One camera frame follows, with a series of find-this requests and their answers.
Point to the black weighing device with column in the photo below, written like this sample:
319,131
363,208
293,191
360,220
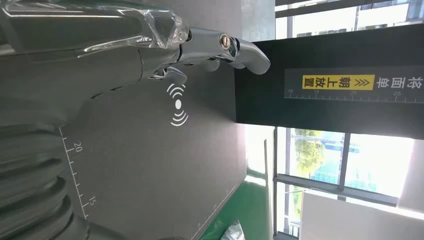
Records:
149,165

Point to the grey courier package red print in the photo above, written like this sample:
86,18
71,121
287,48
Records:
233,232

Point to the green conveyor belt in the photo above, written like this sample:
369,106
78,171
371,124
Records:
245,205

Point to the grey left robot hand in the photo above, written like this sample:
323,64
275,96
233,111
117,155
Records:
73,66

